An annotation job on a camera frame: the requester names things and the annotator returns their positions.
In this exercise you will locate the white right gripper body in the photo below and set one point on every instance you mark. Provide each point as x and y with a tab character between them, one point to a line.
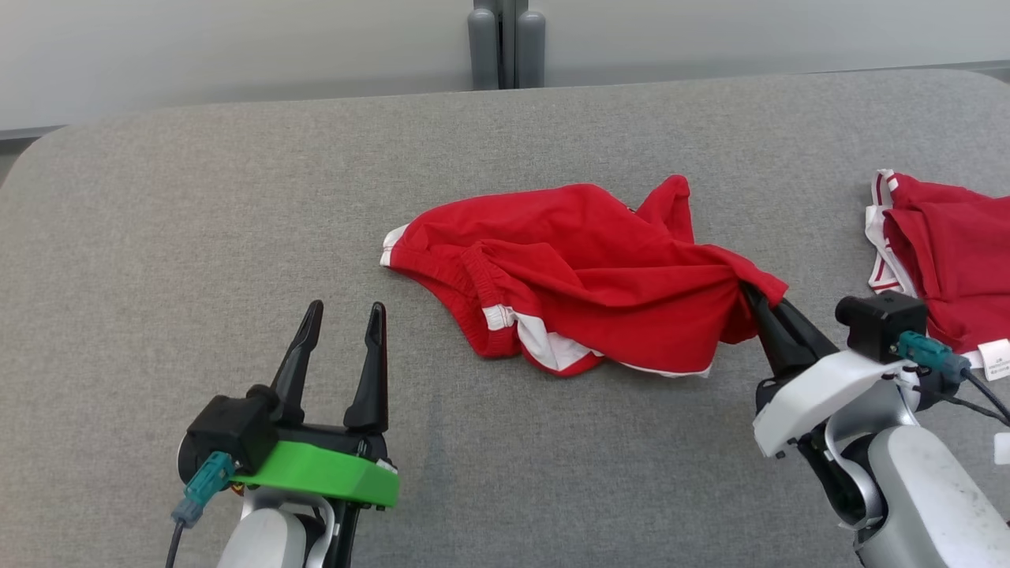
821	394

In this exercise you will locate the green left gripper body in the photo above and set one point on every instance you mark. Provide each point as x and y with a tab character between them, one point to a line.
323	473

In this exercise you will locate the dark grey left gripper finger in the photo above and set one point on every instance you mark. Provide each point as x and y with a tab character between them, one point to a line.
296	379
372	386

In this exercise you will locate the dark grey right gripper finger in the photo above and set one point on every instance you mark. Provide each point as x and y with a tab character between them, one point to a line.
775	347
809	343

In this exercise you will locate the red white striped shorts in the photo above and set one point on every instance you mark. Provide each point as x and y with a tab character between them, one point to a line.
955	252

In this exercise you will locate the red Bulls print garment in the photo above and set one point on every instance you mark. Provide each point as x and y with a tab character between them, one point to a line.
600	268

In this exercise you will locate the grey fabric sofa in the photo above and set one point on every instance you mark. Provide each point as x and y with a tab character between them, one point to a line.
237	197

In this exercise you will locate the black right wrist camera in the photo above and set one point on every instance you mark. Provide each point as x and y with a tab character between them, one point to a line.
884	323

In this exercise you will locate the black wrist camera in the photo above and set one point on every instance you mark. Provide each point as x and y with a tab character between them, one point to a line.
884	323
233	430

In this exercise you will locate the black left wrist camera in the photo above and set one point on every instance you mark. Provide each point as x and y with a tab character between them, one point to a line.
233	430

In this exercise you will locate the grey partition post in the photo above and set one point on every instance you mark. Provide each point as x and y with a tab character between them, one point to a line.
530	55
483	55

